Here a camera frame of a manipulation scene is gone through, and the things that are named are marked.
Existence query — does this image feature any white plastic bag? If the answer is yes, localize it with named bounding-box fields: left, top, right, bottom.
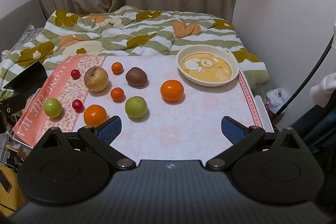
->
left=265, top=88, right=288, bottom=114

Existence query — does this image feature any green apple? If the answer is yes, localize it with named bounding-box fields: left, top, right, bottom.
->
left=125, top=96, right=147, bottom=118
left=43, top=98, right=63, bottom=119

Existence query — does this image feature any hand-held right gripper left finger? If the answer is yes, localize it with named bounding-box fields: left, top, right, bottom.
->
left=39, top=116, right=137, bottom=170

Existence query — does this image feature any small orange mandarin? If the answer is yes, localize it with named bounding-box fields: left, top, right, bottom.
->
left=111, top=62, right=124, bottom=75
left=110, top=87, right=125, bottom=102

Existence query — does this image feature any grey padded headboard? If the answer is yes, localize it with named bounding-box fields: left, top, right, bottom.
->
left=0, top=0, right=46, bottom=52

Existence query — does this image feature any dark blue cloth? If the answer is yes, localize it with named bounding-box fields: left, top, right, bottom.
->
left=289, top=105, right=336, bottom=147

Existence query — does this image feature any pink floral tablecloth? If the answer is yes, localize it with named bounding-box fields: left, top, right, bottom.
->
left=12, top=55, right=264, bottom=153

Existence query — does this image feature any white cloth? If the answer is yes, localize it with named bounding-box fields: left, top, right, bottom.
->
left=310, top=74, right=336, bottom=109

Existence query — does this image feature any black cable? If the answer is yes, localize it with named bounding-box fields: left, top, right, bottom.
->
left=278, top=32, right=336, bottom=115

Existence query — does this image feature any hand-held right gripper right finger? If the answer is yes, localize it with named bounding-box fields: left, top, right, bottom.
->
left=205, top=116, right=302, bottom=170

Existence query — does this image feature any large orange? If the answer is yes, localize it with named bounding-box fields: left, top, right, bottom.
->
left=160, top=80, right=184, bottom=102
left=83, top=105, right=108, bottom=127

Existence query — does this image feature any cream bear print plate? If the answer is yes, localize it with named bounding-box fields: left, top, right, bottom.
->
left=176, top=46, right=239, bottom=87

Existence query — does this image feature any grey patterned cloth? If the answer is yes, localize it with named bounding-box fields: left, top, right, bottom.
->
left=14, top=24, right=45, bottom=51

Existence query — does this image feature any yellow object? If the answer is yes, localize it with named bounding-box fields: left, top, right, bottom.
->
left=0, top=165, right=25, bottom=217

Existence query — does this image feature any yellow brown pear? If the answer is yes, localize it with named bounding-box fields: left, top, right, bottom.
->
left=84, top=66, right=109, bottom=93

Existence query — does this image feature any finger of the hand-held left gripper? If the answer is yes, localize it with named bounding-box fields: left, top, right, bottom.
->
left=0, top=61, right=48, bottom=115

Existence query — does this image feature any brown kiwi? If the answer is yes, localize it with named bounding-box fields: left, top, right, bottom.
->
left=125, top=67, right=148, bottom=87

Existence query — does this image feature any green striped floral blanket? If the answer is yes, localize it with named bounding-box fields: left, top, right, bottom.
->
left=0, top=6, right=271, bottom=98

